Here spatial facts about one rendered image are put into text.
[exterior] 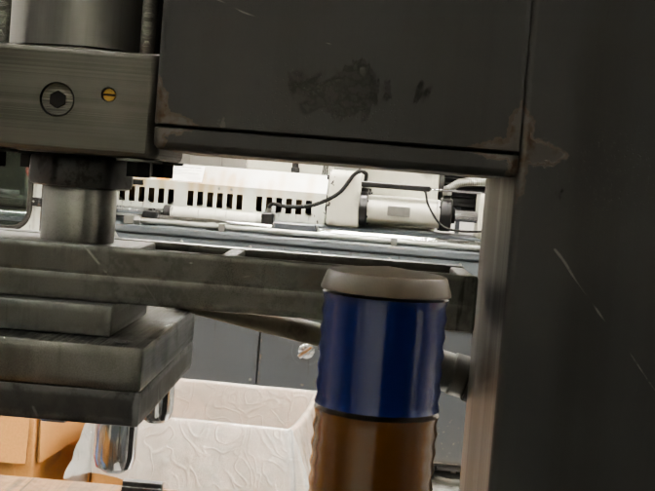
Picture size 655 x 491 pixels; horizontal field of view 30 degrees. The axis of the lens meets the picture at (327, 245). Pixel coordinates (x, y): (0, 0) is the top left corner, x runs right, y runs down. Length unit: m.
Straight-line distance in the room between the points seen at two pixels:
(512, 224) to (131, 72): 0.19
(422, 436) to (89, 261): 0.27
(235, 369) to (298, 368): 0.27
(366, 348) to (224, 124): 0.22
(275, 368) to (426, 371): 4.79
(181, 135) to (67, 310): 0.10
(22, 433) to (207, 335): 2.33
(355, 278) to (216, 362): 4.83
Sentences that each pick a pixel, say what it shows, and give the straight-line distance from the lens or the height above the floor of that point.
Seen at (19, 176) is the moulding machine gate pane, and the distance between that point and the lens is 5.33.
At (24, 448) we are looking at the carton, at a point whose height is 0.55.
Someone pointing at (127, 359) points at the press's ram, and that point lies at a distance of 0.56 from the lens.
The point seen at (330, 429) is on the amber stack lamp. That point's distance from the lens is 0.36.
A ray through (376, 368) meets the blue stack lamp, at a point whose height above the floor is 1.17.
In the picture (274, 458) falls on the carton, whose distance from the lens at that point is 2.85.
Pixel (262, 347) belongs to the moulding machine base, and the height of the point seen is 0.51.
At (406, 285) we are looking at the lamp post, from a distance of 0.35.
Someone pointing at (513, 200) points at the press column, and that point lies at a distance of 0.56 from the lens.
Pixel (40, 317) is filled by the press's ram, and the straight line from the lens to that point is 0.59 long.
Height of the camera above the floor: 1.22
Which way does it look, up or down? 3 degrees down
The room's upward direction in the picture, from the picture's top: 5 degrees clockwise
